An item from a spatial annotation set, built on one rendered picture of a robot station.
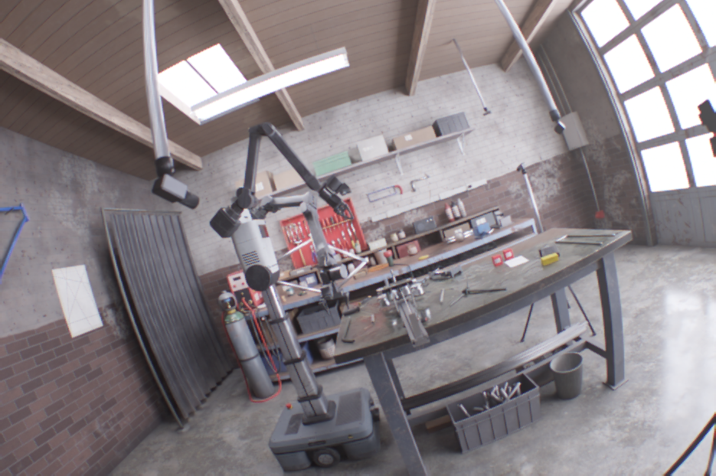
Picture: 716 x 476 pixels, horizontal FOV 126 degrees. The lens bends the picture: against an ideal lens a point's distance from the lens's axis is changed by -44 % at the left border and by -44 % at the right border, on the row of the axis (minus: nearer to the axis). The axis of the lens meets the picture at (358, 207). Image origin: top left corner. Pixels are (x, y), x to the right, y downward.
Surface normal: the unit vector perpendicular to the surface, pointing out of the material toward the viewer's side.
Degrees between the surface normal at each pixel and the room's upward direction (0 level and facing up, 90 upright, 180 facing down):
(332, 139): 90
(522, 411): 90
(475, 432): 90
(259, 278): 90
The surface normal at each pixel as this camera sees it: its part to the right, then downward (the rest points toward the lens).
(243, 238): -0.01, -0.04
